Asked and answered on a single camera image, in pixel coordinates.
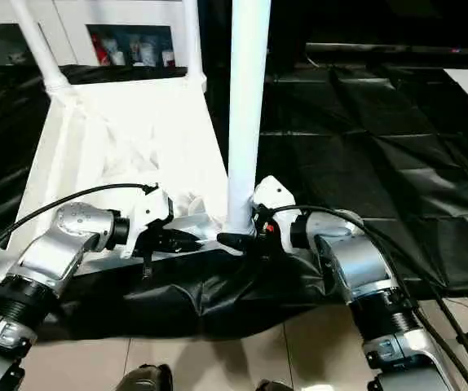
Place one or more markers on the grey left robot leg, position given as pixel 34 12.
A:
pixel 144 380

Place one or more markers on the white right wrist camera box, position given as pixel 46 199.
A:
pixel 279 195

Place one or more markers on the white display cabinet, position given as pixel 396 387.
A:
pixel 71 20

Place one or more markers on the black low cabinet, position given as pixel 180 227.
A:
pixel 364 28

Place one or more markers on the black work mat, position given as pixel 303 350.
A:
pixel 364 163

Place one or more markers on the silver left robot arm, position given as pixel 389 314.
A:
pixel 55 252

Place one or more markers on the red bottle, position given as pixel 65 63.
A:
pixel 101 50

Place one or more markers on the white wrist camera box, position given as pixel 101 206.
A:
pixel 146 213
pixel 279 195

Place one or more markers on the white plastic table top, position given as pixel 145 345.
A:
pixel 120 130

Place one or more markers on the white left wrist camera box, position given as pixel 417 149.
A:
pixel 146 213

